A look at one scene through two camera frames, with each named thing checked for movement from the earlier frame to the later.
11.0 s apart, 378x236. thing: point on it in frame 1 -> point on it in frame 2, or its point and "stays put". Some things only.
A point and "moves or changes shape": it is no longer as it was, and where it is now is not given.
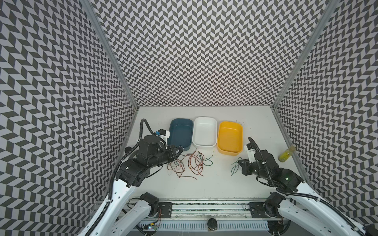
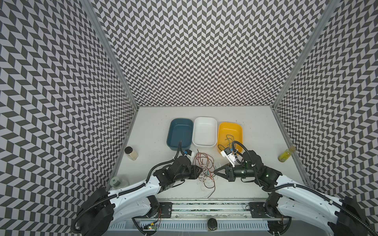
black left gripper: x=173 y=156 -> x=195 y=171
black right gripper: x=246 y=165 -> x=230 y=172
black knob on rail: x=212 y=223 stays put
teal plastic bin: x=180 y=133 stays put
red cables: x=195 y=162 moves or changes shape
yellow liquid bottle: x=284 y=156 stays put
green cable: x=236 y=165 moves or changes shape
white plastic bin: x=204 y=132 stays put
